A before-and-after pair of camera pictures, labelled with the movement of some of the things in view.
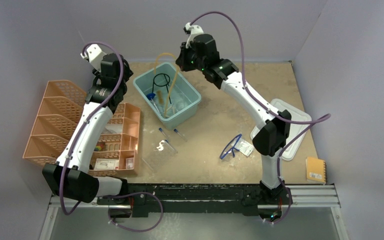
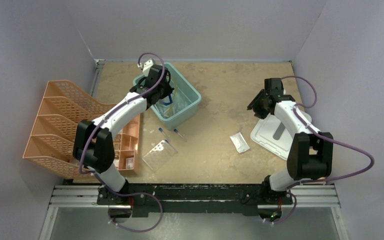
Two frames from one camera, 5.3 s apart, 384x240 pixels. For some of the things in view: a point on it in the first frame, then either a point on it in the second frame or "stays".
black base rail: (214, 198) stays
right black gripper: (184, 65) to (255, 105)
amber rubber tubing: (174, 78) to (172, 102)
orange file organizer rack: (58, 117) stays
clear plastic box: (160, 155) stays
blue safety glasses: (231, 146) to (167, 103)
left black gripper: (127, 74) to (168, 91)
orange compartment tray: (118, 148) stays
